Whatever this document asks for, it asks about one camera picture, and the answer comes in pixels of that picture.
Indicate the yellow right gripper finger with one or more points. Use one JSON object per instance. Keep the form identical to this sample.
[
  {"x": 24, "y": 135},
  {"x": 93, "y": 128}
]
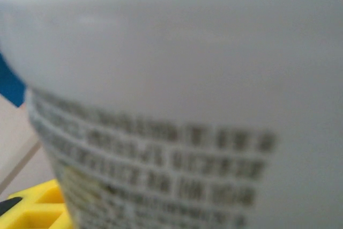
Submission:
[{"x": 32, "y": 210}]

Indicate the white label plastic bottle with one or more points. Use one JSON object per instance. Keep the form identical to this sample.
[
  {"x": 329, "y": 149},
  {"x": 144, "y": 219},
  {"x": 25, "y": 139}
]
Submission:
[{"x": 187, "y": 92}]

